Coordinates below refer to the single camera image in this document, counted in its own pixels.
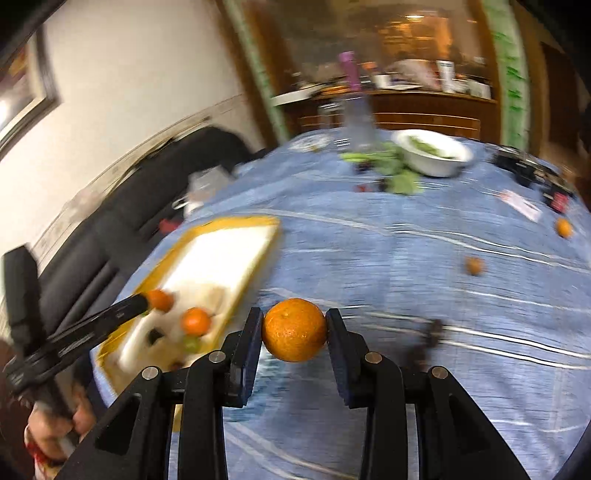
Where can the framed wall picture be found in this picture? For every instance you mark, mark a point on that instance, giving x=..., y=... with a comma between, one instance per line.
x=23, y=87

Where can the black sofa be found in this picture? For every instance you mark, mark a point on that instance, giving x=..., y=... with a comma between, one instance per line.
x=138, y=194

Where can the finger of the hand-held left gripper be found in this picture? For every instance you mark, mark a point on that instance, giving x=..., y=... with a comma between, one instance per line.
x=108, y=319

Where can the green leaf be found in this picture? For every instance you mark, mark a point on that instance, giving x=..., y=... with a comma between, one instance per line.
x=427, y=147

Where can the person's left hand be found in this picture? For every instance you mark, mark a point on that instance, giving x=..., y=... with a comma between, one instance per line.
x=83, y=417

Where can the green grape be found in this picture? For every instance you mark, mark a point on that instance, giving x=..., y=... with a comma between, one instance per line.
x=191, y=343

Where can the bamboo pattern strip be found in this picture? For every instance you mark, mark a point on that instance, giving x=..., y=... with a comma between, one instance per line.
x=508, y=69
x=261, y=69

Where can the black power strip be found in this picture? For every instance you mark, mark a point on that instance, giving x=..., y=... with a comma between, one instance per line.
x=521, y=164

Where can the white plastic bag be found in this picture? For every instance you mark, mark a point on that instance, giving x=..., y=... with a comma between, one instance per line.
x=207, y=191

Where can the wooden cabinet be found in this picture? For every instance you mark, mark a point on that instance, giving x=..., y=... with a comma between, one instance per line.
x=406, y=106

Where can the white red printed card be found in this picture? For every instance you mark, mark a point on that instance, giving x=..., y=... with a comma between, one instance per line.
x=521, y=203

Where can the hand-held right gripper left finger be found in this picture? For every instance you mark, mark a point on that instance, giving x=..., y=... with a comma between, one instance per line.
x=244, y=360

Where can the small orange kumquat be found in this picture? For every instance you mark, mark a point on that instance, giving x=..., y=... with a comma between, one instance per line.
x=564, y=227

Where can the white bowl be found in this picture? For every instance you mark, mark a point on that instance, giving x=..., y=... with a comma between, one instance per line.
x=436, y=159

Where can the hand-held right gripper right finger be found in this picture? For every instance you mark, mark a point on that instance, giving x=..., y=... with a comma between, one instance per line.
x=344, y=360

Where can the green leafy vegetable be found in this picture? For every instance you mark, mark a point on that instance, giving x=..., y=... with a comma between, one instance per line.
x=392, y=166

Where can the brown kiwi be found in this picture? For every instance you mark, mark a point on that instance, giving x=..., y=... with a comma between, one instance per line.
x=474, y=266

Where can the small red object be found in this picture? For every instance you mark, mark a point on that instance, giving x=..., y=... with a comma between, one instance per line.
x=168, y=225

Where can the black red box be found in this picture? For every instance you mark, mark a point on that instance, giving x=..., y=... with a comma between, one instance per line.
x=560, y=202

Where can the orange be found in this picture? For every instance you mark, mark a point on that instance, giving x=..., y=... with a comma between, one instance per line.
x=197, y=321
x=294, y=328
x=160, y=300

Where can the yellow rimmed white tray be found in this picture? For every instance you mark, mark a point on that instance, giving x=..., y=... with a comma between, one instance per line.
x=217, y=258

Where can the purple bottle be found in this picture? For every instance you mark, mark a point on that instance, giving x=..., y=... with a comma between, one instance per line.
x=351, y=71

